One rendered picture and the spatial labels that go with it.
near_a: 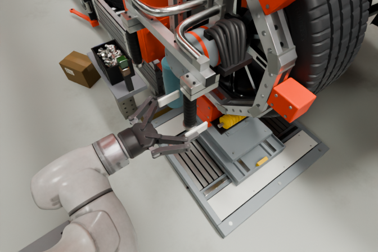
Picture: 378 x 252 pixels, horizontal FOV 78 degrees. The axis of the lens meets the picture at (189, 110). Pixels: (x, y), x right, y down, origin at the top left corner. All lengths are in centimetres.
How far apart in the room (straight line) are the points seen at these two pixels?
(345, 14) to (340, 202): 114
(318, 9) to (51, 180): 70
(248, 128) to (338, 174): 63
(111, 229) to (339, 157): 149
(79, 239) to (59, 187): 12
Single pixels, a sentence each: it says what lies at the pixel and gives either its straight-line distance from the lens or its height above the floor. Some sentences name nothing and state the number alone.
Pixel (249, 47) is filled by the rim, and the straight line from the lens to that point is 85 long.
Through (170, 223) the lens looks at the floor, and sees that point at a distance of 139.
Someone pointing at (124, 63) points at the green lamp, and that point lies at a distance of 110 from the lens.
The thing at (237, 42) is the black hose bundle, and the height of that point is 102.
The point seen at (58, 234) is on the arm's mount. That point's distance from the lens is 107.
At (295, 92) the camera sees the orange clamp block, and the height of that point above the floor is 88.
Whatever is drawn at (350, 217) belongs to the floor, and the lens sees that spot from 164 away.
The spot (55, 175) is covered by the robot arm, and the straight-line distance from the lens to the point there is 59.
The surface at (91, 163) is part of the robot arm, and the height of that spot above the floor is 87.
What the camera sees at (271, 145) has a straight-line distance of 141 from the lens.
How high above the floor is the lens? 136
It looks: 53 degrees down
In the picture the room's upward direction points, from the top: straight up
